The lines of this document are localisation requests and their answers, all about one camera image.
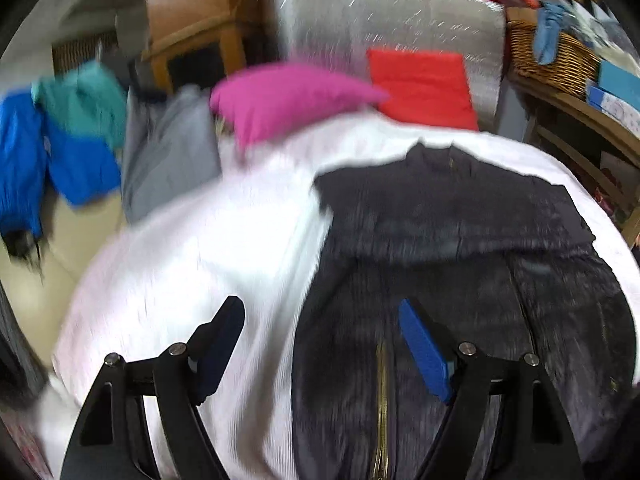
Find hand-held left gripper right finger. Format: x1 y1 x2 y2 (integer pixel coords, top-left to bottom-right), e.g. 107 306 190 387
398 299 586 480

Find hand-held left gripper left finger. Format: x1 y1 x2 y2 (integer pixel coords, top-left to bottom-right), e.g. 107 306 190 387
60 295 247 480

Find black puffer jacket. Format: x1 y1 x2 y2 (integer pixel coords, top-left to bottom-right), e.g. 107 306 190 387
290 141 640 480

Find white bed cover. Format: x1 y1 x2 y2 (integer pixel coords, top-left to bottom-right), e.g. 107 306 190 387
37 110 640 480

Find beige sofa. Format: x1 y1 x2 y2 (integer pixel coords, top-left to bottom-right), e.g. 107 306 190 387
0 195 131 366

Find grey garment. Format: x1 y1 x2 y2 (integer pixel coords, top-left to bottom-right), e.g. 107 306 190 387
121 85 223 226

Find dark cloth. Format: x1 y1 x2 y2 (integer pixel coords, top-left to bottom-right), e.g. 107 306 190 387
0 285 48 406

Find blue jacket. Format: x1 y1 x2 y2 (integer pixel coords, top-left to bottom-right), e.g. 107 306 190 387
0 90 122 241

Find magenta pillow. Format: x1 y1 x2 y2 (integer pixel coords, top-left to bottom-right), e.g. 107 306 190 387
209 62 391 153

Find red cushion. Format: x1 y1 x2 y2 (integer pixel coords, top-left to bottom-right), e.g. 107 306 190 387
366 48 481 133

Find teal garment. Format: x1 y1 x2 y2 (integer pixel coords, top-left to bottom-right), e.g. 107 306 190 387
32 62 128 151

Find wooden shelf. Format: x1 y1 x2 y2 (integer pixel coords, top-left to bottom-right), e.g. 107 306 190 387
507 72 640 241

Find blue and white boxes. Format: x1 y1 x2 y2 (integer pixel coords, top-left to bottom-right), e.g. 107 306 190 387
585 85 640 141

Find wicker basket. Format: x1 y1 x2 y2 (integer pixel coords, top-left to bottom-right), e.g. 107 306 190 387
506 20 603 101

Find light blue cardboard box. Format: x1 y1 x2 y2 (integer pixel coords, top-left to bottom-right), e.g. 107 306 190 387
597 60 640 93

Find silver quilted headboard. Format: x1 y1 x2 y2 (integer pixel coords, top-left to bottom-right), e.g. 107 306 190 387
260 0 507 126

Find blue cloth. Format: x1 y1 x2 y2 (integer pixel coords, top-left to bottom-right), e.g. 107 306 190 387
532 2 576 66

